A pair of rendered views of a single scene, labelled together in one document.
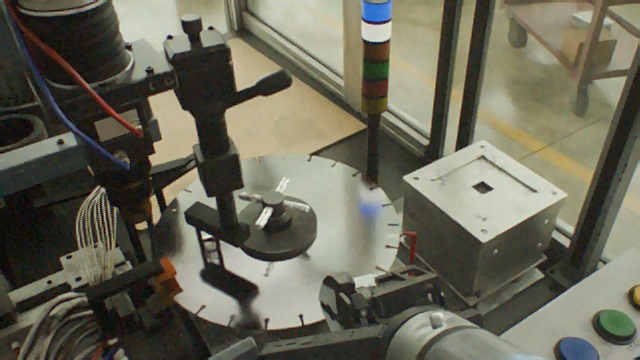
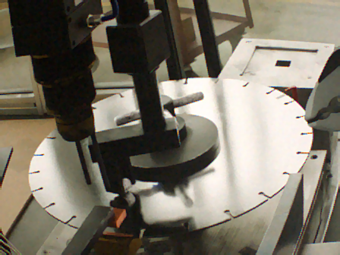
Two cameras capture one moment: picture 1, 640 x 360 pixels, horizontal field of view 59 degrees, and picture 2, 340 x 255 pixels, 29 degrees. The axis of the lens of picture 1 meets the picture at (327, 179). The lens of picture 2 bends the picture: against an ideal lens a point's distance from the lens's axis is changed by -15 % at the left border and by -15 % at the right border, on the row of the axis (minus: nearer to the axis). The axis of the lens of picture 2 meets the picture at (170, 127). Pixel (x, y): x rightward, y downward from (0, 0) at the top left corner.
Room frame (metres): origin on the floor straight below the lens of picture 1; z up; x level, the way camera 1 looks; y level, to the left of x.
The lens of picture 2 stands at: (-0.03, 0.44, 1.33)
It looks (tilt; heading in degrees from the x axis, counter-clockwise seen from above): 27 degrees down; 327
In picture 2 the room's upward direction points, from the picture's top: 11 degrees counter-clockwise
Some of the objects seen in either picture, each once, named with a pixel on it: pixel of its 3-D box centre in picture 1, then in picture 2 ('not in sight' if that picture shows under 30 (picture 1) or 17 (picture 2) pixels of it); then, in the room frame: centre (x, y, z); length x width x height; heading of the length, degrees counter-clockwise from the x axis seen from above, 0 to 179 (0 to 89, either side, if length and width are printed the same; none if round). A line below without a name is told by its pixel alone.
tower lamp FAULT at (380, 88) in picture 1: (374, 82); not in sight; (0.82, -0.08, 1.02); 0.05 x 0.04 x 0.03; 32
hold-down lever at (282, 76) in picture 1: (245, 83); not in sight; (0.49, 0.08, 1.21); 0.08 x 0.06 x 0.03; 122
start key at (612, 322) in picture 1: (614, 327); not in sight; (0.41, -0.34, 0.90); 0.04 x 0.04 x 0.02
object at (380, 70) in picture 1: (375, 65); not in sight; (0.82, -0.08, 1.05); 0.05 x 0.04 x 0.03; 32
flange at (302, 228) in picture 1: (275, 220); (165, 136); (0.56, 0.07, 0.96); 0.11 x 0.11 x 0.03
